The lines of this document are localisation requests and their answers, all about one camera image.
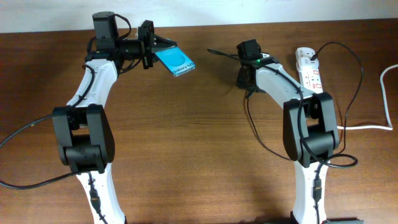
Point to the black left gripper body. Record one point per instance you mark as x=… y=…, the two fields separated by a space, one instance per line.
x=134 y=50

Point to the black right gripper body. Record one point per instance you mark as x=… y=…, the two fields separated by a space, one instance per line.
x=244 y=81

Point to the blue Galaxy smartphone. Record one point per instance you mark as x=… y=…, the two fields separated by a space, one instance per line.
x=176 y=61

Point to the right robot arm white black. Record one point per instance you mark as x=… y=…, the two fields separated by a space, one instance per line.
x=310 y=133

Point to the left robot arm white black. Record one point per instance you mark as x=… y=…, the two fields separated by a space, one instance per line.
x=85 y=141

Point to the white charger plug adapter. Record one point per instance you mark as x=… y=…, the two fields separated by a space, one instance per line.
x=303 y=58

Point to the white power strip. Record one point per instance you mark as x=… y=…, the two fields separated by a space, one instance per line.
x=310 y=79

